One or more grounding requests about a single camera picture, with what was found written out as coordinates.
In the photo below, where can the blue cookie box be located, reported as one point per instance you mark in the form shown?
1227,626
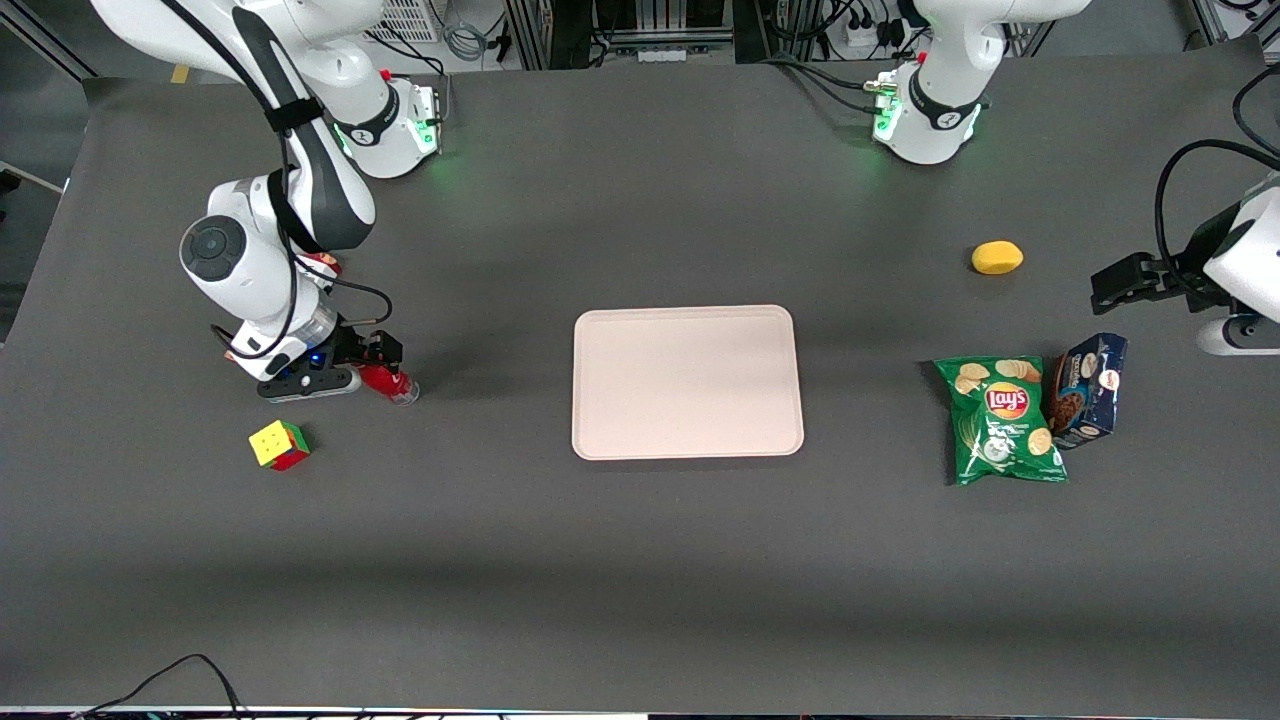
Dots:
1088,390

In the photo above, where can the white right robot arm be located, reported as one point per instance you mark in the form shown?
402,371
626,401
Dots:
255,270

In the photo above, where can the aluminium frame post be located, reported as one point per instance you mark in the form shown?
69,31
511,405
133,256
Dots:
527,30

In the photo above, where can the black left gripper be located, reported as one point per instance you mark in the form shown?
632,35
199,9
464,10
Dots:
1186,268

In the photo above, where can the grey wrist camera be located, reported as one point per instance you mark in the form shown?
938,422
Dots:
310,385
1235,337

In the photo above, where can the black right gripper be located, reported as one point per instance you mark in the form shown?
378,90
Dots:
353,347

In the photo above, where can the white perforated box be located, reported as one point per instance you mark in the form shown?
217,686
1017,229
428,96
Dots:
410,18

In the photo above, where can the yellow lemon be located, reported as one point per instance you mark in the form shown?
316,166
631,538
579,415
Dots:
996,258

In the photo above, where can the colourful puzzle cube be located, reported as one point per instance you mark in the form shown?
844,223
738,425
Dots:
278,445

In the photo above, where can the white power strip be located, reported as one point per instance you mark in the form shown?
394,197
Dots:
872,32

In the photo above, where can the green Lays chips bag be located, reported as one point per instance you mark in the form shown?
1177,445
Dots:
1005,425

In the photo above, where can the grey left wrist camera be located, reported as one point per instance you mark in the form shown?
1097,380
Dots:
1235,337

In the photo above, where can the pale pink plastic tray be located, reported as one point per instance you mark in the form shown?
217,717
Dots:
687,382

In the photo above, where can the red coke bottle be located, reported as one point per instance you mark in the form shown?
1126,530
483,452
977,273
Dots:
396,386

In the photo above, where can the red cookie box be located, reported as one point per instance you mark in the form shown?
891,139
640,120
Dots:
325,266

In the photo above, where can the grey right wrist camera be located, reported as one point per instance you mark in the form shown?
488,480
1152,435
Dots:
310,385

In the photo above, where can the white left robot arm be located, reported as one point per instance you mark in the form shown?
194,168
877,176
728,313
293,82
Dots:
935,130

